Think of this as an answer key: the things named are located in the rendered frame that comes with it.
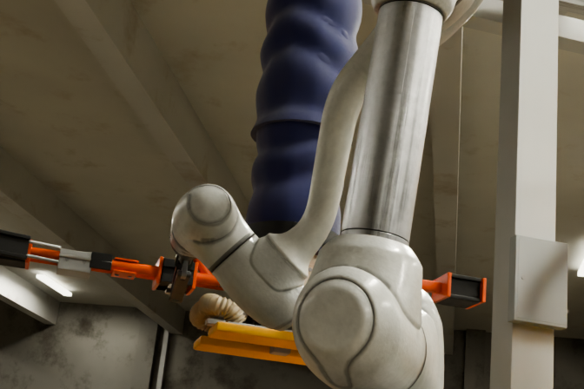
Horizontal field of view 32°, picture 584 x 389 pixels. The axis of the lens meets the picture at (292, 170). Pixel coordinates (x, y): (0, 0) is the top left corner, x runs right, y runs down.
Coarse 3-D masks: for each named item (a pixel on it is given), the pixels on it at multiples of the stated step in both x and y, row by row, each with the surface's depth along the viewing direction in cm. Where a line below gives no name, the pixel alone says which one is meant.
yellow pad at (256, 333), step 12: (216, 324) 205; (228, 324) 205; (240, 324) 207; (216, 336) 211; (228, 336) 209; (240, 336) 208; (252, 336) 207; (264, 336) 206; (276, 336) 207; (288, 336) 208; (288, 348) 216
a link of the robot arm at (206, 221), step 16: (192, 192) 170; (208, 192) 169; (224, 192) 170; (176, 208) 172; (192, 208) 167; (208, 208) 167; (224, 208) 168; (176, 224) 172; (192, 224) 168; (208, 224) 167; (224, 224) 168; (240, 224) 173; (176, 240) 180; (192, 240) 171; (208, 240) 170; (224, 240) 171; (240, 240) 172; (208, 256) 172; (224, 256) 171
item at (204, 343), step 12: (204, 336) 223; (204, 348) 227; (216, 348) 226; (228, 348) 224; (240, 348) 224; (252, 348) 224; (264, 348) 225; (276, 360) 234; (288, 360) 232; (300, 360) 230
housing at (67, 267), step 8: (64, 248) 213; (88, 256) 214; (64, 264) 212; (72, 264) 212; (80, 264) 213; (88, 264) 213; (56, 272) 215; (64, 272) 214; (72, 272) 213; (80, 272) 212; (88, 272) 213
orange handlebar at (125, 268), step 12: (36, 252) 211; (48, 252) 212; (120, 264) 215; (132, 264) 216; (144, 264) 217; (120, 276) 219; (132, 276) 218; (144, 276) 220; (204, 276) 219; (216, 288) 223; (432, 288) 205
